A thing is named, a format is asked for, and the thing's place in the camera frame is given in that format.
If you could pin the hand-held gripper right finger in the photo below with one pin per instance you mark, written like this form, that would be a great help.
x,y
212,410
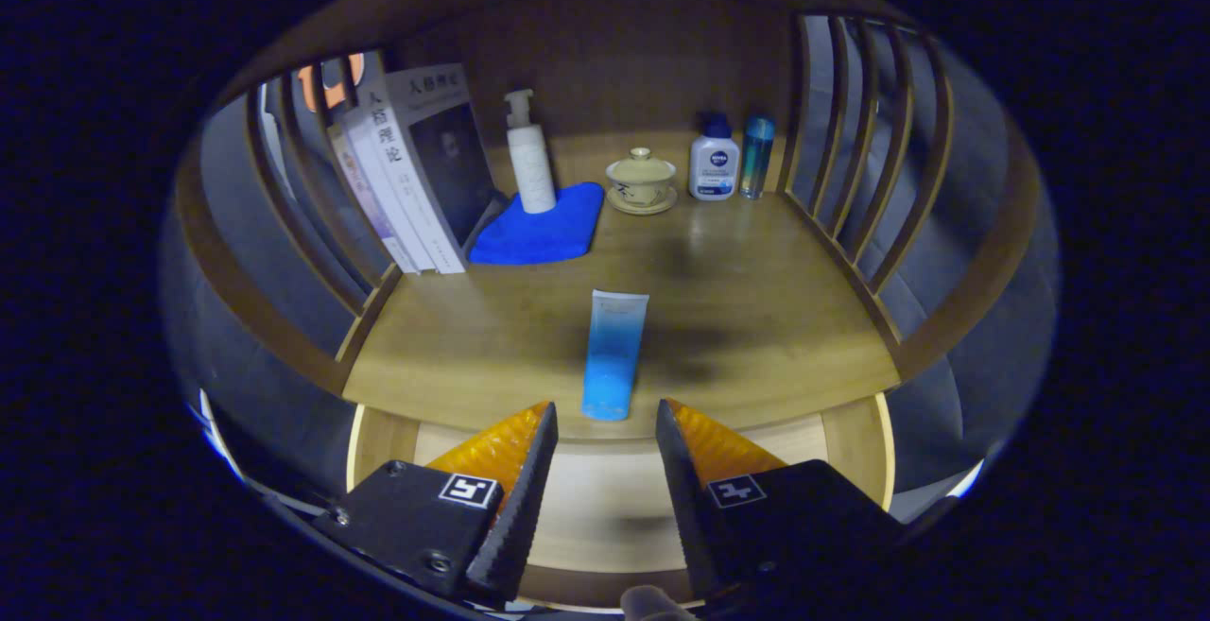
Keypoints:
x,y
690,508

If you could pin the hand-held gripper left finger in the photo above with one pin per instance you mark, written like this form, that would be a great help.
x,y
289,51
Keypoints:
x,y
520,508

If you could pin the blue white cosmetic tube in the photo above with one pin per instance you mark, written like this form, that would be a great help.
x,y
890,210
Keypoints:
x,y
614,356

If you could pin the wooden countertop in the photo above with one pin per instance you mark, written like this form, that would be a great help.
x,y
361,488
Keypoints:
x,y
756,300

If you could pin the wooden cabinet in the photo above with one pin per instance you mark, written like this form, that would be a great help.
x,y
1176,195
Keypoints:
x,y
624,54

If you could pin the blue folded cloth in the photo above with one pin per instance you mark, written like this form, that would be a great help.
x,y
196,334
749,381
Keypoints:
x,y
539,233

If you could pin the beige lidded teacup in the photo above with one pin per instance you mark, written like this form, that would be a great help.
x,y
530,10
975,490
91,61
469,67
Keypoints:
x,y
641,181

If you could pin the thin purple white book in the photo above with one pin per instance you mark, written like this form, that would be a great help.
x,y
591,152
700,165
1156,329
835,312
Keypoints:
x,y
369,205

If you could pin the white pump bottle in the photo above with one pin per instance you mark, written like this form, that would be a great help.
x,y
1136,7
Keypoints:
x,y
531,167

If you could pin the white bottle blue cap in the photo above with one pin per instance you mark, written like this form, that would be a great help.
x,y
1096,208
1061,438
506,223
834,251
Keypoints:
x,y
714,167

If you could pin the teal slim bottle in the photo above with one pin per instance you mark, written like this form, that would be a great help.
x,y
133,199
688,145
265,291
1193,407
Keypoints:
x,y
756,158

